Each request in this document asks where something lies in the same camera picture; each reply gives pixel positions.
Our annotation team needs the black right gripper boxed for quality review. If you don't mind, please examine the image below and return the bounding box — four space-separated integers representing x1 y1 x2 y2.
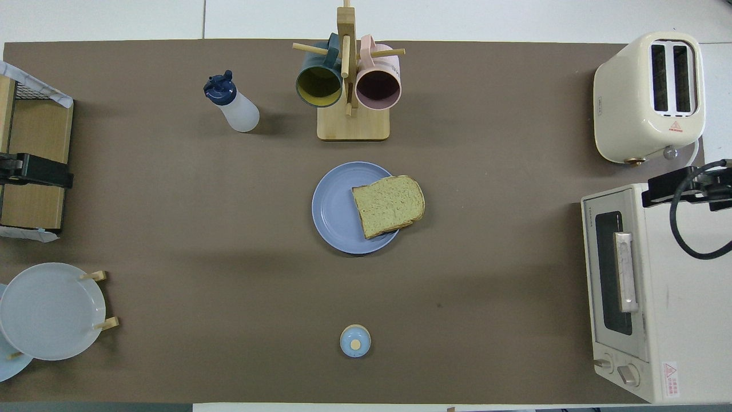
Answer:
642 166 732 211

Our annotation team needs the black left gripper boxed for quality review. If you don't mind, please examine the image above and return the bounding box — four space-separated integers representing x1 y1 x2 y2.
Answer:
0 152 74 189

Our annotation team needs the white bottle navy cap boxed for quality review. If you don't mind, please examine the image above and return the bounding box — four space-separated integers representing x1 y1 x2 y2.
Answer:
204 70 260 133

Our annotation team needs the toasted bread slice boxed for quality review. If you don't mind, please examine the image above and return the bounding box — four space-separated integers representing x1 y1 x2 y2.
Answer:
352 175 426 240

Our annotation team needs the grey plate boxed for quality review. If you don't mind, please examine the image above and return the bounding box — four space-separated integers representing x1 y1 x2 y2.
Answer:
0 262 107 361

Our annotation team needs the light blue plate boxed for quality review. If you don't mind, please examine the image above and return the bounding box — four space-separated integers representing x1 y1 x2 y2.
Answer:
0 283 35 383

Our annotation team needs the blue round plate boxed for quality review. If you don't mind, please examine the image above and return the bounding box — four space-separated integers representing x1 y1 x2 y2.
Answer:
312 161 402 255

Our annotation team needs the wooden two-tier shelf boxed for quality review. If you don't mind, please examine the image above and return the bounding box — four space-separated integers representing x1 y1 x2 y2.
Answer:
0 74 74 229

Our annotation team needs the patterned white cloth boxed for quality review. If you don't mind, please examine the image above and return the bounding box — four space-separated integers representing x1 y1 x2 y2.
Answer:
0 62 74 109
0 226 61 243

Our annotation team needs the cream two-slot toaster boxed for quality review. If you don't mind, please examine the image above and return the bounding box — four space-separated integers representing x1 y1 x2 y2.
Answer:
593 31 706 167

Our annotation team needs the white toaster oven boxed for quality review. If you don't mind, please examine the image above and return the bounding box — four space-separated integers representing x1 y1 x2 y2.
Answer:
580 182 732 404

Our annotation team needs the wooden dish rack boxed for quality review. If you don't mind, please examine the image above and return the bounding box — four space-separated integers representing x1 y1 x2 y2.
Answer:
7 271 120 361

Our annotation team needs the brown table mat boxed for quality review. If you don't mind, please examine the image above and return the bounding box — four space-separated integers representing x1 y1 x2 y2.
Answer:
0 39 707 404

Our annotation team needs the teal mug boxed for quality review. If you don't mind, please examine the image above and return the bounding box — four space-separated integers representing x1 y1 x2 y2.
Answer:
295 33 344 108

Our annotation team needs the pink mug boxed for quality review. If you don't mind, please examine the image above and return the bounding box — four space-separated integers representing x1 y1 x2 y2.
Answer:
355 34 402 111

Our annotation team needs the wooden mug tree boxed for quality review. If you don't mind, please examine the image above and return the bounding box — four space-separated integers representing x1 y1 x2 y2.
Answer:
292 0 406 141

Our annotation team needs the blue service bell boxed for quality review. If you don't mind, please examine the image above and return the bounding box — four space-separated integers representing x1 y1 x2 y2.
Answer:
340 324 372 358

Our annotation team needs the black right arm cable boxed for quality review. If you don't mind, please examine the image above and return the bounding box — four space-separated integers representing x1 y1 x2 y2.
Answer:
670 159 732 260

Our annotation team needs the white toaster cord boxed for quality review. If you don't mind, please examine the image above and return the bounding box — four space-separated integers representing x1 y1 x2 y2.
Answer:
663 137 703 172

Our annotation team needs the black wire basket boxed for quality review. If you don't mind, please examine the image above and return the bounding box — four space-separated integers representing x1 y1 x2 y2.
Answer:
13 82 55 101

